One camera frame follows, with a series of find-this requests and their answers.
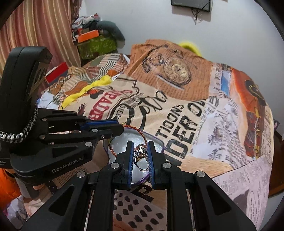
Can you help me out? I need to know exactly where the purple heart-shaped tin box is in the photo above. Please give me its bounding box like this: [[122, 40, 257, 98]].
[[103, 128, 165, 187]]

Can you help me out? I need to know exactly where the red braided bracelet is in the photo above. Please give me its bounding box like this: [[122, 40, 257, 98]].
[[107, 125, 148, 157]]

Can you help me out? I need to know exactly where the silver gemstone ring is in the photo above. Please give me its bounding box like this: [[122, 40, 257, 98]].
[[132, 143, 150, 171]]

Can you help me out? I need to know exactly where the yellow cloth strip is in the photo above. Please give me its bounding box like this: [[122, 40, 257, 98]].
[[61, 75, 112, 110]]

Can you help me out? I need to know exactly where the orange jacket sleeve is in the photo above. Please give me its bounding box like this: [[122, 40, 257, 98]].
[[0, 168, 21, 209]]

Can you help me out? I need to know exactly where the red and white box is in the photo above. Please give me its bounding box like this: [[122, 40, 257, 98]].
[[45, 62, 68, 84]]

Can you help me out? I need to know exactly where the green patterned cloth bundle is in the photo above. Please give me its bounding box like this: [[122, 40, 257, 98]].
[[77, 35, 117, 60]]

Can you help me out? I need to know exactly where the newspaper print bed quilt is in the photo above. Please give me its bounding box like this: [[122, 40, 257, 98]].
[[39, 39, 274, 229]]

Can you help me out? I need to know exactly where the orange box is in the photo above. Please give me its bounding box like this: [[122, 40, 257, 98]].
[[77, 30, 99, 43]]

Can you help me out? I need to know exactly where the grey stuffed pillow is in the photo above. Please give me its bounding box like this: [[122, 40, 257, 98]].
[[96, 21, 125, 41]]

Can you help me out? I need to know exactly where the clutter pile of clothes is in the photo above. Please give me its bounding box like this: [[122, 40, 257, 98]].
[[71, 14, 101, 37]]

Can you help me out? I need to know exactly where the yellow curved tube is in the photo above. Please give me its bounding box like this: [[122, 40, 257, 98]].
[[179, 41, 202, 57]]

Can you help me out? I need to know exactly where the striped red curtain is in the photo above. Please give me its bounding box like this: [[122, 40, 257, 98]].
[[0, 0, 81, 90]]

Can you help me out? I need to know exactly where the braided black white cord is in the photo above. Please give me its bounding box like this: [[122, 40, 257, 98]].
[[0, 101, 40, 144]]

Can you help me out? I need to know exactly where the small black wall screen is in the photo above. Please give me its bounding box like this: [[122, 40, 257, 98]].
[[170, 0, 211, 12]]

